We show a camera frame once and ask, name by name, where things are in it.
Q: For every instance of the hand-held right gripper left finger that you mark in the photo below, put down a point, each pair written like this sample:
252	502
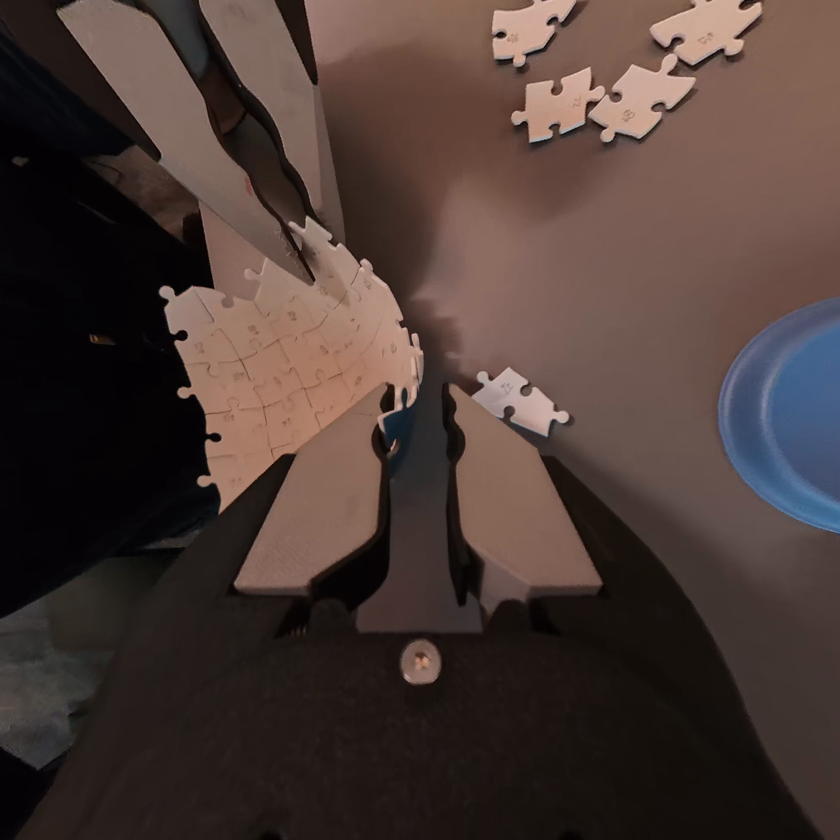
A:
315	518

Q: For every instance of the blue round plastic dish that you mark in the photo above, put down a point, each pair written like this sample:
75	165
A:
787	407

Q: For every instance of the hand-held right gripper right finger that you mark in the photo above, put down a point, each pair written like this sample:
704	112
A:
525	525

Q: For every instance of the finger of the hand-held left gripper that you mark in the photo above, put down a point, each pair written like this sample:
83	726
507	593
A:
157	111
289	98

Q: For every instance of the partly built white puzzle ball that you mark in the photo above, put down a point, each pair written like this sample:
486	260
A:
282	367

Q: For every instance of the white puzzle piece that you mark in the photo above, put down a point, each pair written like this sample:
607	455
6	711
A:
531	29
522	400
558	105
640	102
705	29

